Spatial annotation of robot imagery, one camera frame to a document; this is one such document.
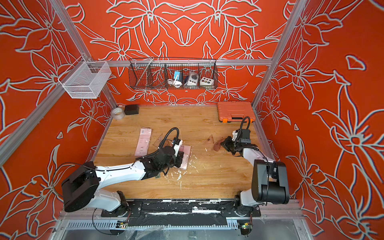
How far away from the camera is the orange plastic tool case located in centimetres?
109

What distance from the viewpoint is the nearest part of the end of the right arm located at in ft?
2.17

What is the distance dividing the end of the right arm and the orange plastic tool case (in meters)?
0.28
